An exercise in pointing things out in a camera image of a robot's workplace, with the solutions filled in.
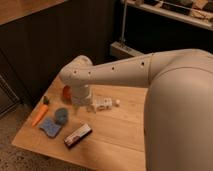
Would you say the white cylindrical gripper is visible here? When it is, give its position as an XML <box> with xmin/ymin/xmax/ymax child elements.
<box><xmin>71</xmin><ymin>85</ymin><xmax>92</xmax><ymax>107</ymax></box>

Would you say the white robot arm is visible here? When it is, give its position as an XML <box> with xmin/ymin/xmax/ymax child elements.
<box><xmin>59</xmin><ymin>49</ymin><xmax>213</xmax><ymax>171</ymax></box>

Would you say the blue-grey ceramic cup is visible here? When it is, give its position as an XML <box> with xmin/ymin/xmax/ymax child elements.
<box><xmin>55</xmin><ymin>108</ymin><xmax>68</xmax><ymax>125</ymax></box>

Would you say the red bowl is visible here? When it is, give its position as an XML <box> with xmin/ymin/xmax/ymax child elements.
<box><xmin>62</xmin><ymin>86</ymin><xmax>71</xmax><ymax>101</ymax></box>

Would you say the orange toy carrot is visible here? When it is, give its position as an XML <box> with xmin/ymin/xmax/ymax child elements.
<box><xmin>32</xmin><ymin>96</ymin><xmax>50</xmax><ymax>126</ymax></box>

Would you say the blue sponge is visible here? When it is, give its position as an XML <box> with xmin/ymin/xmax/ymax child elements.
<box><xmin>39</xmin><ymin>118</ymin><xmax>62</xmax><ymax>138</ymax></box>

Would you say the wooden table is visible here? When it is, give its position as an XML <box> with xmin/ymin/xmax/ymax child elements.
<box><xmin>12</xmin><ymin>78</ymin><xmax>146</xmax><ymax>171</ymax></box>

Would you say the metal shelf rack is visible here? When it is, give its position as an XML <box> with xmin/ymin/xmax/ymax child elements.
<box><xmin>110</xmin><ymin>0</ymin><xmax>213</xmax><ymax>59</ymax></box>

